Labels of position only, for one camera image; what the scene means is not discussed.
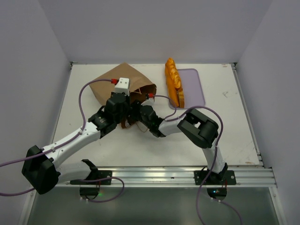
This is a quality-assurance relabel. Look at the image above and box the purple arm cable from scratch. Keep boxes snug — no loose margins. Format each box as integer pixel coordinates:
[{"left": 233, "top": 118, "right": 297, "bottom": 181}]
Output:
[
  {"left": 152, "top": 94, "right": 243, "bottom": 225},
  {"left": 0, "top": 78, "right": 126, "bottom": 203}
]

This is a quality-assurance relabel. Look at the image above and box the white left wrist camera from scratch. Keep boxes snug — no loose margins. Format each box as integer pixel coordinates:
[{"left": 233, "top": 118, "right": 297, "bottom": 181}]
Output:
[{"left": 111, "top": 77, "right": 130, "bottom": 96}]

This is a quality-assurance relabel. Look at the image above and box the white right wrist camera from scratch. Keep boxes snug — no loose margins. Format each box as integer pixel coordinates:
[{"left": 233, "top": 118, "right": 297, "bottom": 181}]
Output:
[{"left": 142, "top": 93, "right": 155, "bottom": 106}]

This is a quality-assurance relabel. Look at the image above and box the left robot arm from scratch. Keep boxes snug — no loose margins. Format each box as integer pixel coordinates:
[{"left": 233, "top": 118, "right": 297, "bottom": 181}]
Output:
[{"left": 22, "top": 93, "right": 130, "bottom": 195}]

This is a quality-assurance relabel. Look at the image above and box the brown paper bag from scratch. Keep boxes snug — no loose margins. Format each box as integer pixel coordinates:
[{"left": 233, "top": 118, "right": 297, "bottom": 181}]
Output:
[{"left": 88, "top": 63, "right": 157, "bottom": 131}]

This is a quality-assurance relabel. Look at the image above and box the beige fake bread slice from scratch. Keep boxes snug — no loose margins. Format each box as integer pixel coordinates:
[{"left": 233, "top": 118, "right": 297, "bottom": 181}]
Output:
[{"left": 177, "top": 90, "right": 185, "bottom": 108}]

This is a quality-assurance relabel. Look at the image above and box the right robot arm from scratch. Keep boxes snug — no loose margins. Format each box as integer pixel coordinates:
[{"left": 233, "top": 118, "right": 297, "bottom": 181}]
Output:
[{"left": 128, "top": 100, "right": 228, "bottom": 184}]

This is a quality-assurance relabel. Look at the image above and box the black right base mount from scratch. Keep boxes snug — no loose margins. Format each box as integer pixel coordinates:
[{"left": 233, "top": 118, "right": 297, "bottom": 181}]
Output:
[{"left": 194, "top": 164, "right": 237, "bottom": 200}]

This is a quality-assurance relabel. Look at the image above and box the aluminium mounting rail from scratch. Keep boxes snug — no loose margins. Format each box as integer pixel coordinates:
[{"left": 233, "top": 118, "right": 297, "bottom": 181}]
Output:
[{"left": 58, "top": 163, "right": 277, "bottom": 188}]

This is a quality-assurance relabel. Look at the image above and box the lilac plastic tray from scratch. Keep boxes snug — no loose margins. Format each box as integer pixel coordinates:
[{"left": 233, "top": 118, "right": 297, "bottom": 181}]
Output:
[{"left": 178, "top": 68, "right": 205, "bottom": 109}]

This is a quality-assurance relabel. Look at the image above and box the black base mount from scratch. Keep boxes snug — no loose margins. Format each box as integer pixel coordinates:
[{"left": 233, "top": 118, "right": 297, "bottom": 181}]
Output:
[
  {"left": 194, "top": 164, "right": 237, "bottom": 200},
  {"left": 70, "top": 170, "right": 112, "bottom": 200}
]

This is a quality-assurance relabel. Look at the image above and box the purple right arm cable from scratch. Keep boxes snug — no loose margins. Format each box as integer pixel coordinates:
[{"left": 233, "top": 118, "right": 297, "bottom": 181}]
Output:
[{"left": 152, "top": 94, "right": 243, "bottom": 225}]

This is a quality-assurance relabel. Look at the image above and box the orange fake baguette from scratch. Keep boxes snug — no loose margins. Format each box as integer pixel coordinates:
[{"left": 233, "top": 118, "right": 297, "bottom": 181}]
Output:
[{"left": 165, "top": 73, "right": 180, "bottom": 107}]

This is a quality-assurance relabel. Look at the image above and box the orange fake bread loaf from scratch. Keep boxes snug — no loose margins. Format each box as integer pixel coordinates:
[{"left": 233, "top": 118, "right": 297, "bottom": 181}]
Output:
[{"left": 165, "top": 58, "right": 182, "bottom": 90}]

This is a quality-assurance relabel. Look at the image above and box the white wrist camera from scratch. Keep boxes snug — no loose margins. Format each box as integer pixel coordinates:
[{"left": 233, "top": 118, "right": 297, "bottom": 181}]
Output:
[
  {"left": 111, "top": 77, "right": 130, "bottom": 96},
  {"left": 142, "top": 93, "right": 155, "bottom": 106}
]

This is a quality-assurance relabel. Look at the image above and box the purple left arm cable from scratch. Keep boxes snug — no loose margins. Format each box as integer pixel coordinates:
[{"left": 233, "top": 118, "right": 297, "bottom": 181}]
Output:
[{"left": 0, "top": 78, "right": 126, "bottom": 203}]

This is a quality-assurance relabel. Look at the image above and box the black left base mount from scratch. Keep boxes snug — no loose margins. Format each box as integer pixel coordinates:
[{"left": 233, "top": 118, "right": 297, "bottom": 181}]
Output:
[{"left": 70, "top": 170, "right": 112, "bottom": 200}]

